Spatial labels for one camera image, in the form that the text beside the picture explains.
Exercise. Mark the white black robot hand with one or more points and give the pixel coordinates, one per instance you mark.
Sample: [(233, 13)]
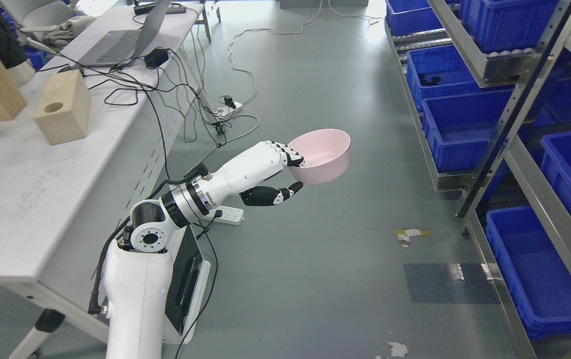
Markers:
[(242, 175)]

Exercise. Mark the pink ikea bowl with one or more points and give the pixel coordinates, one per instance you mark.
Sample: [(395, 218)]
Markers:
[(326, 155)]

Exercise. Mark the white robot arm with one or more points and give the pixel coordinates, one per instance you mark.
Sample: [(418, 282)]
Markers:
[(149, 284)]

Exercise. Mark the metal shelf rack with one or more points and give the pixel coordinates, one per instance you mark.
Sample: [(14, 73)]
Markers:
[(492, 107)]

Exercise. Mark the white floor power strip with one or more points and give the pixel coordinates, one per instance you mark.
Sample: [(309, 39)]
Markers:
[(225, 112)]

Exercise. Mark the black power adapter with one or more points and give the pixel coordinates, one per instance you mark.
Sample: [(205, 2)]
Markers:
[(156, 58)]

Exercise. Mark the grey laptop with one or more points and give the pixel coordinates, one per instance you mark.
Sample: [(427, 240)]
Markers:
[(119, 47)]

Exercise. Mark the small wooden block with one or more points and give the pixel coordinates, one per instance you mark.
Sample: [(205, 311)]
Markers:
[(63, 110)]

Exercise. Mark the white folding table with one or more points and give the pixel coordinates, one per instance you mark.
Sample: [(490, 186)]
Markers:
[(59, 204)]

